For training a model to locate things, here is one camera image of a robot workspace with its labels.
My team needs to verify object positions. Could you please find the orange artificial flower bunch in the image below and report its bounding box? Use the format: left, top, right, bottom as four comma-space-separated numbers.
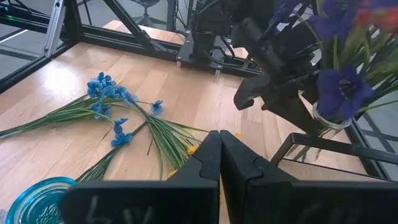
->
356, 7, 374, 27

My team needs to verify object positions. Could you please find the purple artificial flower bunch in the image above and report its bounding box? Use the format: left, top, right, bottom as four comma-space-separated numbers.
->
270, 0, 398, 124

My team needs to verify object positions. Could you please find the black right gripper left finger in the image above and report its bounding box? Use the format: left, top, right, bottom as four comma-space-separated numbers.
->
169, 129, 222, 183

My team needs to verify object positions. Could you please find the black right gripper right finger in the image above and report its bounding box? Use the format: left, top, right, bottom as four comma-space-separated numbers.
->
220, 129, 296, 224

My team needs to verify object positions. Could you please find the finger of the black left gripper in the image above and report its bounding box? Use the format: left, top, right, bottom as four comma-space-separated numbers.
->
264, 90, 320, 135

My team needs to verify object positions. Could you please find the silver aluminium post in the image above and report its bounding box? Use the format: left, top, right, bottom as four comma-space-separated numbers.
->
42, 0, 68, 58

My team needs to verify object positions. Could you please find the yellow artificial flower bunch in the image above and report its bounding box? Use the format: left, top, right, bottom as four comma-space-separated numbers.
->
132, 101, 243, 181

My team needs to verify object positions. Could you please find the clear glass vase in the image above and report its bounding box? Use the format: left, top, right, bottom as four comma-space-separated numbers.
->
306, 101, 355, 162

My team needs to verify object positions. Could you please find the blue artificial flower bunch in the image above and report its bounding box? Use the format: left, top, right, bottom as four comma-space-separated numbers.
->
0, 70, 165, 147

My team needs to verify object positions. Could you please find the black office chair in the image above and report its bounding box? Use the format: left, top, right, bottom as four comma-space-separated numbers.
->
130, 0, 169, 27

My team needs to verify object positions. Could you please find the teal patterned glass vase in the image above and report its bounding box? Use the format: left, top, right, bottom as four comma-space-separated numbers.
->
5, 176, 78, 224

